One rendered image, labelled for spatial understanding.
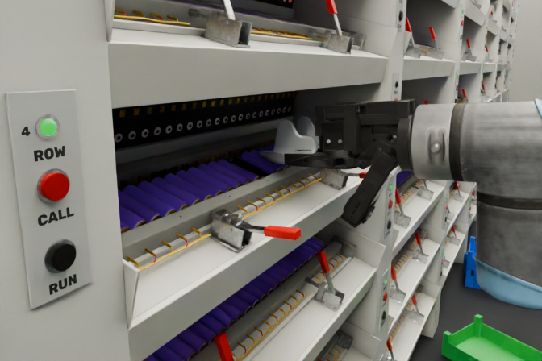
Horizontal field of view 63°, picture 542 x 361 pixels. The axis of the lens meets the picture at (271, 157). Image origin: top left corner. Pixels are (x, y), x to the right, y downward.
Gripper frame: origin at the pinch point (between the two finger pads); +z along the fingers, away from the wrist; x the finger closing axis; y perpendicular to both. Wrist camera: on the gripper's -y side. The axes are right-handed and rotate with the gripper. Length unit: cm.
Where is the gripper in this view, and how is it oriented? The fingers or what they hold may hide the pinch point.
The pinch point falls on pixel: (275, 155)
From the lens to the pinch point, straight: 64.9
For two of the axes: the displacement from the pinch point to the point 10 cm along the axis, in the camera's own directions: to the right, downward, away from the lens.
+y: -0.7, -9.8, -1.6
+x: -5.1, 1.7, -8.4
